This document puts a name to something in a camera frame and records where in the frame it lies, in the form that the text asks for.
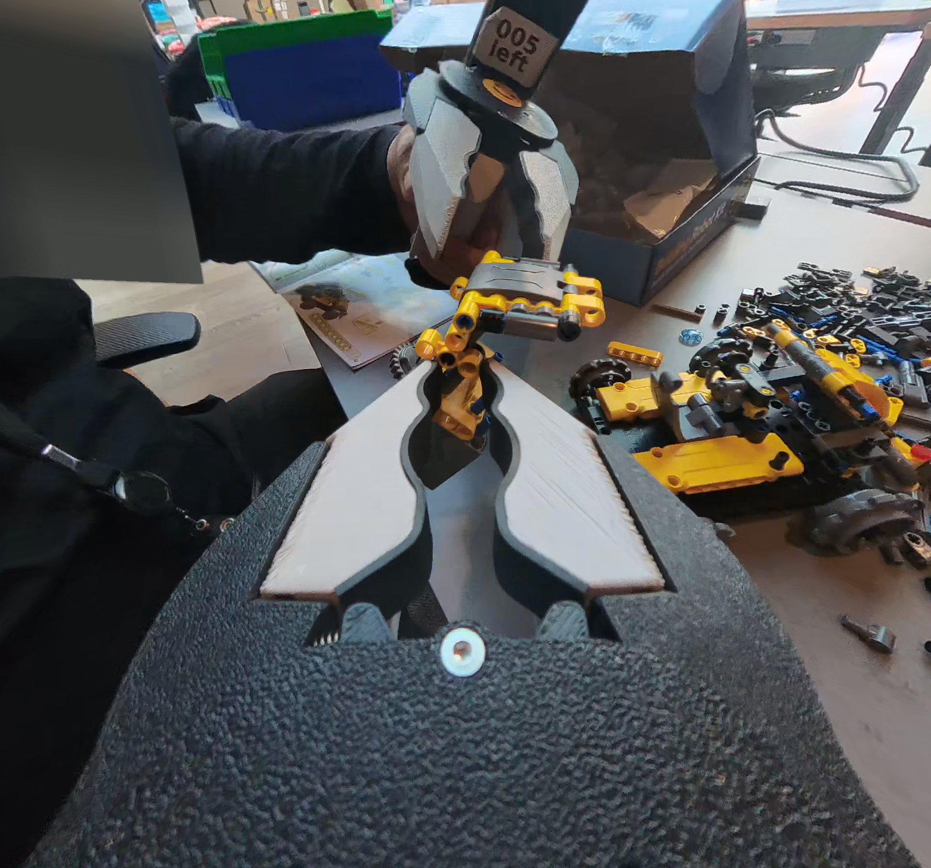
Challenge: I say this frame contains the black badge reel lanyard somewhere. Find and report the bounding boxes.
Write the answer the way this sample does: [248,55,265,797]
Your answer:
[0,402,237,534]

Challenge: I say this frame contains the toy instruction booklet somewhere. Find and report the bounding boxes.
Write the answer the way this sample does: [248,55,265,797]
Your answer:
[251,250,459,372]

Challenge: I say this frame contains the grey desk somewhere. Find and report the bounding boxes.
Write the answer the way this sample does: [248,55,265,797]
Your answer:
[320,119,931,847]

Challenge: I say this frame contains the person's left hand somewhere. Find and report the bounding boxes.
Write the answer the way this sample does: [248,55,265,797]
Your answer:
[385,125,526,289]

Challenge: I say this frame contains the crumpled clear plastic bags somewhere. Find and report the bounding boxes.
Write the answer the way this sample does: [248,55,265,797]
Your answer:
[553,68,728,243]

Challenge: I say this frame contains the person's left forearm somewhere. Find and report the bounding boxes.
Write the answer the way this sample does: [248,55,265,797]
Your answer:
[171,115,412,265]

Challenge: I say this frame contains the black chair armrest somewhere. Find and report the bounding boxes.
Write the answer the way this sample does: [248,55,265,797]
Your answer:
[95,311,202,369]

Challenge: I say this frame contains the green blue storage bin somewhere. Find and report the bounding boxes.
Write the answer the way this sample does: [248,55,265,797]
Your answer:
[196,10,402,133]

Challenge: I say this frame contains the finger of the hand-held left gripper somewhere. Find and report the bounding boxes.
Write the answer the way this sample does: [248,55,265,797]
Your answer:
[402,71,482,261]
[511,139,580,263]

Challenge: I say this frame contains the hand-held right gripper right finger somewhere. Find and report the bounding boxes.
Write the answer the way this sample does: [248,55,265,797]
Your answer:
[487,359,667,600]

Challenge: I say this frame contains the dark blue cardboard box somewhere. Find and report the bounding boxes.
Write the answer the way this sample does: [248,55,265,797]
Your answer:
[378,0,761,309]

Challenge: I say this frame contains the black sled base chair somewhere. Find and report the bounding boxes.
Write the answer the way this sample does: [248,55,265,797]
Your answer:
[749,24,923,204]

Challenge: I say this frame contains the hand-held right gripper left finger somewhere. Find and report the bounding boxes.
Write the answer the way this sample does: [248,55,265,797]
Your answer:
[258,359,435,603]

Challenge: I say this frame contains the wooden edged table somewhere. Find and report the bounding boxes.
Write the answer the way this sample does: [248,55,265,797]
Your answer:
[745,0,931,32]

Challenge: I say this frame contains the yellow black toy vehicle chassis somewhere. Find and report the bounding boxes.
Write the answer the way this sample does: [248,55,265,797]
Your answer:
[571,319,931,563]

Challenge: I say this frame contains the pile of small toy parts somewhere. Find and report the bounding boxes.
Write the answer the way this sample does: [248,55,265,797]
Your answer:
[716,260,931,440]

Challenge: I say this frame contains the person's black jacket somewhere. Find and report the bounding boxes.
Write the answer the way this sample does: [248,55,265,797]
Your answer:
[0,275,256,868]

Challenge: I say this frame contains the short yellow toy beam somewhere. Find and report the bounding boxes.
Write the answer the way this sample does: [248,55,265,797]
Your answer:
[606,340,665,368]

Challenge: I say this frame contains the yellow grey toy excavator arm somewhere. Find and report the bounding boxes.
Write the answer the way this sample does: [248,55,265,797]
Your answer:
[415,250,608,491]

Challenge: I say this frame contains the grey toy pin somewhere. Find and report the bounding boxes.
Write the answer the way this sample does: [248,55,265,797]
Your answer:
[840,613,898,655]

